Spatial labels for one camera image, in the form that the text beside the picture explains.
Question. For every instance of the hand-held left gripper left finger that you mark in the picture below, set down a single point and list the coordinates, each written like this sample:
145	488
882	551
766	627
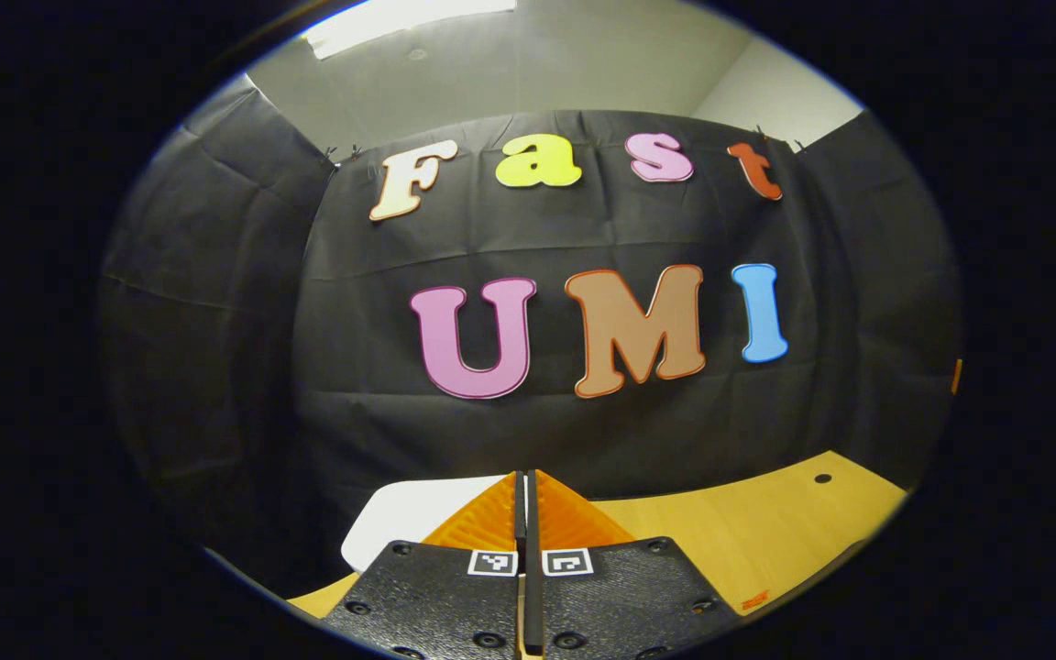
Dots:
436	596

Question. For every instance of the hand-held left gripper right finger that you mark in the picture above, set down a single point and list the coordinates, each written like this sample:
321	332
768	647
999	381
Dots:
620	596

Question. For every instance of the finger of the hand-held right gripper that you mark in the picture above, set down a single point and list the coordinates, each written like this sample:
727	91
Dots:
956	376

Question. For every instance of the wooden desktop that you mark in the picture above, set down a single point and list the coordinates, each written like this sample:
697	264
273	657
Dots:
748	541

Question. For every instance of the black backdrop cloth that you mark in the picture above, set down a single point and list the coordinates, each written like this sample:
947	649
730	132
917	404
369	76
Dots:
354	367

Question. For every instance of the white garbage bin lid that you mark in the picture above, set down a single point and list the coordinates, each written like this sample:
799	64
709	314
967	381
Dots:
400	522

